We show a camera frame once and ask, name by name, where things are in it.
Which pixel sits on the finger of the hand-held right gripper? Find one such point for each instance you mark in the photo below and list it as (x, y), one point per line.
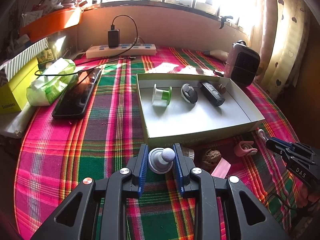
(300, 148)
(277, 148)

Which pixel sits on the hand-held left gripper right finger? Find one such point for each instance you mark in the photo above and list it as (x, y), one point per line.
(178, 172)

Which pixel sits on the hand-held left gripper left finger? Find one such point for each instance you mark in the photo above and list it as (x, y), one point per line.
(142, 170)

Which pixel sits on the white ball-head knob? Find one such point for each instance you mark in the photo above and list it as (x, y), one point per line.
(160, 161)

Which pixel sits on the white ribbed cap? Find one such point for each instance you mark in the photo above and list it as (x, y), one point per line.
(188, 153)

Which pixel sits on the brown walnut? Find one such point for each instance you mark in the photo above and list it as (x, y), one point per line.
(222, 88)
(211, 158)

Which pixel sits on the pink plastic clip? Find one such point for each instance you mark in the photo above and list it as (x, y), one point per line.
(221, 168)

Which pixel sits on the grey and green cardboard box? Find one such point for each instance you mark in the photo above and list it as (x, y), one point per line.
(212, 115)

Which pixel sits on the white and green spool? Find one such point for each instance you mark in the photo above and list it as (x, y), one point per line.
(162, 96)

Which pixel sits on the black disc with metal dots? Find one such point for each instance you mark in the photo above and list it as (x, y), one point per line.
(190, 95)

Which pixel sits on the black rectangular light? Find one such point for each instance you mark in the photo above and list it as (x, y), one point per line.
(212, 93)

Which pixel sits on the person's right hand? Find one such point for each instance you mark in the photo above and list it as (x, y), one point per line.
(308, 193)

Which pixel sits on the plaid tablecloth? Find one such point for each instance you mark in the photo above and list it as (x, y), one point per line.
(75, 150)

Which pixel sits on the black and white speaker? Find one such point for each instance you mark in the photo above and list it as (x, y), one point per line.
(245, 65)

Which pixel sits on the black smartphone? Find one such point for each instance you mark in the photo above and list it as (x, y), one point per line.
(72, 100)

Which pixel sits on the heart print curtain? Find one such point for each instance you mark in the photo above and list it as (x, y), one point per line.
(285, 42)

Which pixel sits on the green wet wipes pack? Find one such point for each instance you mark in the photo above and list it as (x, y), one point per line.
(50, 85)

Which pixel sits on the beige power strip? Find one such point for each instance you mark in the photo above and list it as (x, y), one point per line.
(100, 51)

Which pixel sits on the white plug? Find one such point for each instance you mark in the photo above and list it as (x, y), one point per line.
(139, 41)

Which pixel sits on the black charger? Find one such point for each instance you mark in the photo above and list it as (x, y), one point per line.
(113, 38)

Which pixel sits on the white flat board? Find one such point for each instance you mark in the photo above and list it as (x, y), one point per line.
(15, 125)

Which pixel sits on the black window latch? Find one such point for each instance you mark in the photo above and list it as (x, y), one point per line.
(223, 20)

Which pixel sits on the yellow cardboard box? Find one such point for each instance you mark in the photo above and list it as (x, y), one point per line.
(17, 92)

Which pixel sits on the small green printed packet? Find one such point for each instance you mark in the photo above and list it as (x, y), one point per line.
(46, 56)

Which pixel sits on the striped gift box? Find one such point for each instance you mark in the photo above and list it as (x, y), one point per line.
(27, 52)

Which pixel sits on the orange plastic tray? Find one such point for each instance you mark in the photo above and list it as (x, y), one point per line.
(50, 23)

